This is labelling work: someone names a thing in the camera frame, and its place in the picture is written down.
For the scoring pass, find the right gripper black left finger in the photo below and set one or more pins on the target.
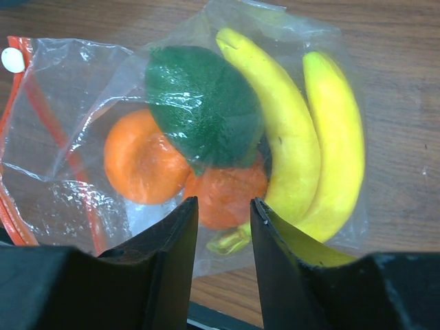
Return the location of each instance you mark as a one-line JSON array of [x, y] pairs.
[[143, 283]]

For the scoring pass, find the yellow fake banana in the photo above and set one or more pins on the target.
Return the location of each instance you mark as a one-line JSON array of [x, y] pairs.
[[338, 125], [289, 129]]

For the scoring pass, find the orange fake fruit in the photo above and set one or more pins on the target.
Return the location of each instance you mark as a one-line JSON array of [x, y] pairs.
[[139, 161]]

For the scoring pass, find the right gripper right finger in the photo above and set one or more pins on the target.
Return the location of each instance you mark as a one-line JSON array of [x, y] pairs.
[[304, 284]]

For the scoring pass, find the small orange fake pumpkin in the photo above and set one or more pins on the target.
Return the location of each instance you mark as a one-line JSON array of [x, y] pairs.
[[224, 194]]

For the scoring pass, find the clear zip top bag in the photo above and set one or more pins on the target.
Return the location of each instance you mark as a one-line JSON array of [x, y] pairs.
[[66, 95]]

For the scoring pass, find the green fake lime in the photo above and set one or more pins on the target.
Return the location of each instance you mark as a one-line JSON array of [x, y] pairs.
[[205, 107]]

